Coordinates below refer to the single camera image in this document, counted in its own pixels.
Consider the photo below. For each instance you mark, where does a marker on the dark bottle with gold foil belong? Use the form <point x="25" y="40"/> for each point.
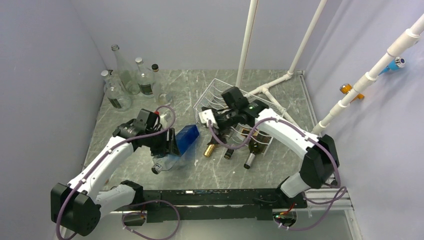
<point x="213" y="143"/>

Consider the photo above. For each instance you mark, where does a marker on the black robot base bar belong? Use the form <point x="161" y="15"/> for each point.
<point x="214" y="204"/>

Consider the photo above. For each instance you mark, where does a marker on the white pvc pipe frame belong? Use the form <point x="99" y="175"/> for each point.
<point x="277" y="33"/>

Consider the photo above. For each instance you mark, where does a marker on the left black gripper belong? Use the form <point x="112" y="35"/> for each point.
<point x="162" y="149"/>

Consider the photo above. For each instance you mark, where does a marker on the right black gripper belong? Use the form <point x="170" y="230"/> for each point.
<point x="216" y="120"/>

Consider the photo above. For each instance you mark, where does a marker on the tall clear glass bottle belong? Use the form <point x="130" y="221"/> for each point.
<point x="125" y="72"/>

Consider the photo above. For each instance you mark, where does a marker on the clear bottle with orange label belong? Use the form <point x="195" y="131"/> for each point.
<point x="160" y="87"/>

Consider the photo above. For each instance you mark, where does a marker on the orange wall fixture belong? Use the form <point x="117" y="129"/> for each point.
<point x="346" y="88"/>

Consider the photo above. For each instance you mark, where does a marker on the blue plastic bottle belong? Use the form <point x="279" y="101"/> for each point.
<point x="185" y="138"/>

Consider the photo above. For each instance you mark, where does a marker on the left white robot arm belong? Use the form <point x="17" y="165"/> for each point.
<point x="80" y="204"/>

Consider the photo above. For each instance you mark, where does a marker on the green bottle with silver foil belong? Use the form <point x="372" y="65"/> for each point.
<point x="256" y="146"/>

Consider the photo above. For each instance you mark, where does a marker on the clear bottle with silver cap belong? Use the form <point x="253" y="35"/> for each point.
<point x="145" y="79"/>

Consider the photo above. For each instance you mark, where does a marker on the bottle with black cap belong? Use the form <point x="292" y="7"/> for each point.
<point x="229" y="153"/>

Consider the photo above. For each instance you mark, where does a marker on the white wire wine rack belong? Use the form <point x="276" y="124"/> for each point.
<point x="216" y="99"/>

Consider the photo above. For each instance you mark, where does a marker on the blue wall fixture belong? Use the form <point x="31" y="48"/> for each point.
<point x="396" y="64"/>

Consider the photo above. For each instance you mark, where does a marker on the white pvc pipe right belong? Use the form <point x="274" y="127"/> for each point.
<point x="406" y="40"/>

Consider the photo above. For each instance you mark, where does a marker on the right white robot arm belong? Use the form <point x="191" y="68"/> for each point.
<point x="318" y="154"/>

